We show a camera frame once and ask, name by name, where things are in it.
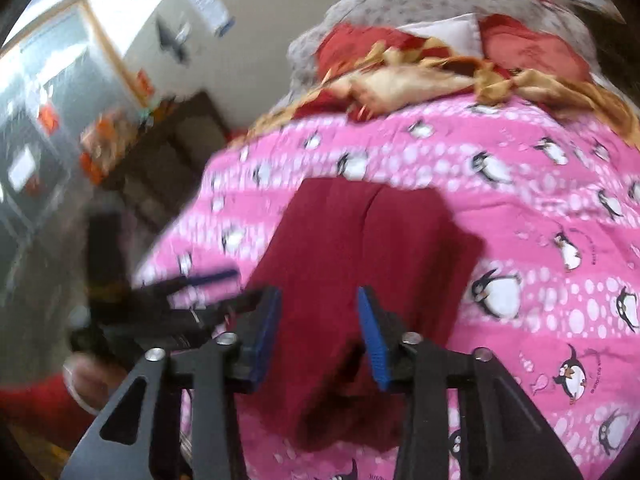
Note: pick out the red heart embroidered pillow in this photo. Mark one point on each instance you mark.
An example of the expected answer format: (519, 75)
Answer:
(513, 46)

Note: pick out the white pillow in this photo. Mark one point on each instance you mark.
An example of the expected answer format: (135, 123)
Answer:
(461, 33)

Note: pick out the white wall notice paper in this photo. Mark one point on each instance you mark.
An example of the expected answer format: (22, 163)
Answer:
(215, 15)

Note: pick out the pink penguin quilt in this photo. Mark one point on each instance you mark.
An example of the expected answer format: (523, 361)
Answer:
(555, 294)

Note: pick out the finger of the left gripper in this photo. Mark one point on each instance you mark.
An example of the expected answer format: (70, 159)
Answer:
(171, 286)
(224, 310)

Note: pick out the floral upholstered headboard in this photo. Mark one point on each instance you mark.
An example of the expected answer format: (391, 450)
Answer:
(539, 15)

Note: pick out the dark red fleece sweater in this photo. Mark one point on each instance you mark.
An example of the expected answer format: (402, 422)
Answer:
(334, 237)

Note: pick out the person left hand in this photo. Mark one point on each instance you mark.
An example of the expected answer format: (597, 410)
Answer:
(90, 381)

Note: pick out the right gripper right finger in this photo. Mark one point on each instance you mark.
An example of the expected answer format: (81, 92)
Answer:
(462, 406)

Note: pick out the red and gold blanket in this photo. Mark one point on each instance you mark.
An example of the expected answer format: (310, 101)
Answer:
(386, 82)

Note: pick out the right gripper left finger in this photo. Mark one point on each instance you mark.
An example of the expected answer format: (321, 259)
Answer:
(175, 412)

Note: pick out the dark wooden side table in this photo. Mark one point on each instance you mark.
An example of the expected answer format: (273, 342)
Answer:
(160, 171)

